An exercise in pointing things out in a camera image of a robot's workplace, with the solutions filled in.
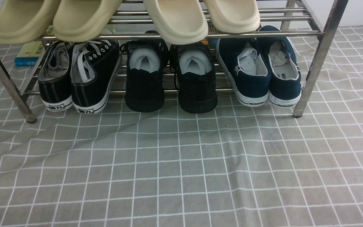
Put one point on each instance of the navy slip-on shoe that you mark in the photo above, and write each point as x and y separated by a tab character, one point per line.
281	62
244	65

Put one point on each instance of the stainless steel shoe rack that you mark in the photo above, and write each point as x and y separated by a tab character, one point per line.
297	20

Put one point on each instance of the black knit sneaker right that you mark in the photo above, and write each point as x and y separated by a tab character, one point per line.
195	77

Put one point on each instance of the black knit sneaker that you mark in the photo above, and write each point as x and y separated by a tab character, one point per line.
146	60
195	77

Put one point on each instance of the black knit sneaker left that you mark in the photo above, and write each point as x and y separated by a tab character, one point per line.
146	60

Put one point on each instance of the black and orange book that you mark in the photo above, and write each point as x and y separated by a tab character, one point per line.
211	43

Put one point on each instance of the grey checked tablecloth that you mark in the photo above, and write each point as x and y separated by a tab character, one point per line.
232	167

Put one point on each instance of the cream foam slipper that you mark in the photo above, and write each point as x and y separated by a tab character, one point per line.
179	22
234	16

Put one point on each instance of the black canvas sneaker white laces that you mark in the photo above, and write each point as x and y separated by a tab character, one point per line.
94	67

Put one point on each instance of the cream foam slipper far right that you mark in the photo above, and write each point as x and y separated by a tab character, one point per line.
234	16

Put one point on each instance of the black canvas sneaker left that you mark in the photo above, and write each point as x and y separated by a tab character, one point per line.
54	77

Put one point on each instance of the tan foam slipper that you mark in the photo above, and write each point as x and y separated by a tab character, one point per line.
23	21
78	21

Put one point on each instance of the green and blue book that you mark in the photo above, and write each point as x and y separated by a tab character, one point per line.
30	53

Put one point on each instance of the tan foam slipper far left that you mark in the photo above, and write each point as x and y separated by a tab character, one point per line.
23	21

